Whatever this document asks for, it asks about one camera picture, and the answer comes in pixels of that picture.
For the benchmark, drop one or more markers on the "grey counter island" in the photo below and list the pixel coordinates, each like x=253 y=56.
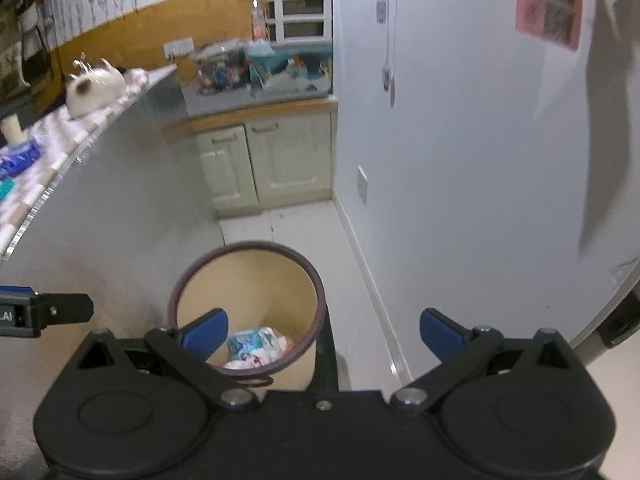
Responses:
x=125 y=200

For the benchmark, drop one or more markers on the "white cup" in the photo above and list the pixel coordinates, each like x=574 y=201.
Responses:
x=11 y=129

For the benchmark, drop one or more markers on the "water bottle red label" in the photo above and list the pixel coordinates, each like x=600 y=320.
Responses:
x=258 y=22

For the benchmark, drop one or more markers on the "white drawer unit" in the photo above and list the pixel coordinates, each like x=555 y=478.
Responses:
x=300 y=7

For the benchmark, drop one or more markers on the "teal plastic lid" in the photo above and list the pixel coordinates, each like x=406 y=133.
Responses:
x=5 y=191

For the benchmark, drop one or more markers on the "small wall sticker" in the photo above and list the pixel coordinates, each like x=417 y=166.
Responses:
x=381 y=12

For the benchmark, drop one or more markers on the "brown white checkered tablecloth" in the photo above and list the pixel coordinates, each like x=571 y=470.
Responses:
x=55 y=140

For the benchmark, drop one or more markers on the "printed tote bag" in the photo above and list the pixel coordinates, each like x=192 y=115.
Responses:
x=10 y=70

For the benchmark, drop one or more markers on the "clear storage box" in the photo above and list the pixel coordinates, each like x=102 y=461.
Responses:
x=220 y=70

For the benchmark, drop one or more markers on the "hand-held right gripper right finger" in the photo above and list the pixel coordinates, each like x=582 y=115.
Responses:
x=440 y=332

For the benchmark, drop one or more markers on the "beige waste bin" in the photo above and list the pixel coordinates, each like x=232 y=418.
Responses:
x=295 y=300

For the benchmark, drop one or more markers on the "teal storage box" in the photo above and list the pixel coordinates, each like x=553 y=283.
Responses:
x=290 y=72

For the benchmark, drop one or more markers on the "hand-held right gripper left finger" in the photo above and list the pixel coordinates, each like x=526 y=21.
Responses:
x=207 y=332

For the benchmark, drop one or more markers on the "black mesh bag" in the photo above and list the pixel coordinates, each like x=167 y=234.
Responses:
x=35 y=60

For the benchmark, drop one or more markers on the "single wall outlet plate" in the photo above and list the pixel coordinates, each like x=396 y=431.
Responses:
x=363 y=185

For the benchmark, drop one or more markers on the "small silver figurine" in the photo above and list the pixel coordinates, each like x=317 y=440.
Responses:
x=81 y=65

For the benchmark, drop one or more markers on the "macrame wall hanger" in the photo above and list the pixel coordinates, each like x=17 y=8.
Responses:
x=85 y=5

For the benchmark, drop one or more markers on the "grey counter mat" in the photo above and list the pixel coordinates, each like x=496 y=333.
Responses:
x=225 y=102

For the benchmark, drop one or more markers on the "double wall outlet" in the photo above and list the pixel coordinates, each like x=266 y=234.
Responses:
x=178 y=47

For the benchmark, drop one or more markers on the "blue snack bag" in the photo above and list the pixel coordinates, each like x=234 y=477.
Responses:
x=17 y=159

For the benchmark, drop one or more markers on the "cream cabinet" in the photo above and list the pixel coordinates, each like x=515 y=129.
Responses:
x=285 y=160

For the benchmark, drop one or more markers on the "white plastic bag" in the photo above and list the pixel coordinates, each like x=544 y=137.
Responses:
x=260 y=357

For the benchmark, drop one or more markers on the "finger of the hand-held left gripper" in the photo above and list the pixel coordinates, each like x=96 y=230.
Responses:
x=65 y=308
x=17 y=290

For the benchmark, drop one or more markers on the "cream cat head ornament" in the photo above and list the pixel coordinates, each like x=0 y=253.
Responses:
x=95 y=90

